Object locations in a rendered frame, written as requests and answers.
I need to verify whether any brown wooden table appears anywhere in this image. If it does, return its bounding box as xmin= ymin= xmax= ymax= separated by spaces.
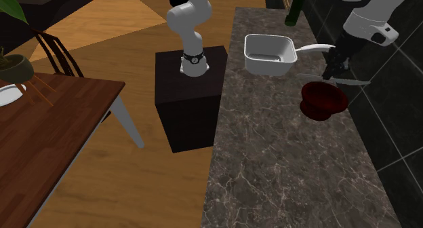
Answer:
xmin=0 ymin=72 xmax=146 ymax=228

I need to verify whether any dark red bowl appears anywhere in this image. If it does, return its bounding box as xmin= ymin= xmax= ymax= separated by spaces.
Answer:
xmin=299 ymin=81 xmax=350 ymax=122

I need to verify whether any white plate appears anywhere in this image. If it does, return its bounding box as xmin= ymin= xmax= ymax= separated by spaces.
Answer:
xmin=0 ymin=83 xmax=28 ymax=108

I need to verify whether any white square pan with handle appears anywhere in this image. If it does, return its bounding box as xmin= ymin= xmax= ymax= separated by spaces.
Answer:
xmin=243 ymin=33 xmax=336 ymax=77

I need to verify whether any grey kitchen knife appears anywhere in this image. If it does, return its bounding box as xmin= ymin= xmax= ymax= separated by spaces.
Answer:
xmin=295 ymin=73 xmax=372 ymax=87

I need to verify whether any dark robot stand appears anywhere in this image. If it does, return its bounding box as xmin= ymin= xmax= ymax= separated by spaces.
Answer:
xmin=154 ymin=45 xmax=229 ymax=154

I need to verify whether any dark green bottle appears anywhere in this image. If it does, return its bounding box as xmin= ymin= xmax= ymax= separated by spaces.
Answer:
xmin=284 ymin=0 xmax=307 ymax=27

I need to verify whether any potted plant on wooden stand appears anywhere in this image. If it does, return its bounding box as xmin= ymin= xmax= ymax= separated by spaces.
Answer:
xmin=0 ymin=0 xmax=56 ymax=107

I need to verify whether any dark wooden chair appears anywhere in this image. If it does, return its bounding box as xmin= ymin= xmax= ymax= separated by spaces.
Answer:
xmin=31 ymin=28 xmax=85 ymax=78

